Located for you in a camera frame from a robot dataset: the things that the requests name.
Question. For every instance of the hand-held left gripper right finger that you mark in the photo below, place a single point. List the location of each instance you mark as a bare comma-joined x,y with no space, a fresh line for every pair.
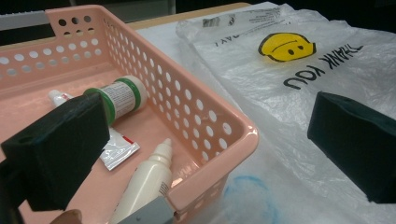
355,143

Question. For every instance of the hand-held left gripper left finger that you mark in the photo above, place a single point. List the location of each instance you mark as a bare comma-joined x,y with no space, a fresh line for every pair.
59,146

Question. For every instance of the green and white jar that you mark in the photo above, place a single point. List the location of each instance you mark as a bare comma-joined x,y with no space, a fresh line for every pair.
123,98

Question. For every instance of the clear plastic bag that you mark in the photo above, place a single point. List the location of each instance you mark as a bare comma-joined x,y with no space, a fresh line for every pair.
280,102

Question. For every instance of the pink perforated plastic basket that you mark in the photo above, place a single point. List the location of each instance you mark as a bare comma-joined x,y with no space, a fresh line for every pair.
193,130

